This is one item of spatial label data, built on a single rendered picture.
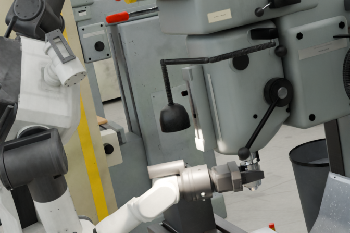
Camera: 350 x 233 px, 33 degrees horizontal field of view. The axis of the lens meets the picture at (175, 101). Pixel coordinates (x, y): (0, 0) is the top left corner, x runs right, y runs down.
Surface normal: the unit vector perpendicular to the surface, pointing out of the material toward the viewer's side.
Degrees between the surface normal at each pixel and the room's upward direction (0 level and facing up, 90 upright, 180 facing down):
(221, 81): 90
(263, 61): 90
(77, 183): 90
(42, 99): 58
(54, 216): 108
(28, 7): 62
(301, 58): 90
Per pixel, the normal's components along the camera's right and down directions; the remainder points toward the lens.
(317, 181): -0.52, 0.33
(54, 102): 0.48, -0.51
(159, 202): 0.03, 0.16
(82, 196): 0.42, 0.10
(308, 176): -0.69, 0.33
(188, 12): -0.89, 0.25
